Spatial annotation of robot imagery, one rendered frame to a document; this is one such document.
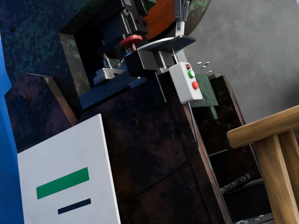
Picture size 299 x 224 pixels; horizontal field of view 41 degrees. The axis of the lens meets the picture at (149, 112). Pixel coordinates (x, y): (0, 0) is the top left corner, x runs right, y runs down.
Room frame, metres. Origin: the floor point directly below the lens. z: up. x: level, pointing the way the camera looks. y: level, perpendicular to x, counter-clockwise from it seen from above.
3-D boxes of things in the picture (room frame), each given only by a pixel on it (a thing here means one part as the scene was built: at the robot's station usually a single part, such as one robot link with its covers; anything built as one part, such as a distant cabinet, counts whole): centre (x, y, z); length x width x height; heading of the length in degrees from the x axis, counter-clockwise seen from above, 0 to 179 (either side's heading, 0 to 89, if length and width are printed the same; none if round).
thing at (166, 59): (1.63, -0.14, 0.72); 0.25 x 0.14 x 0.14; 59
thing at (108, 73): (1.57, 0.10, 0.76); 0.17 x 0.06 x 0.10; 149
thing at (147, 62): (1.33, -0.03, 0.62); 0.10 x 0.06 x 0.20; 149
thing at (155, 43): (1.65, -0.10, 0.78); 0.29 x 0.29 x 0.01
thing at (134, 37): (1.31, -0.02, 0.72); 0.07 x 0.06 x 0.08; 59
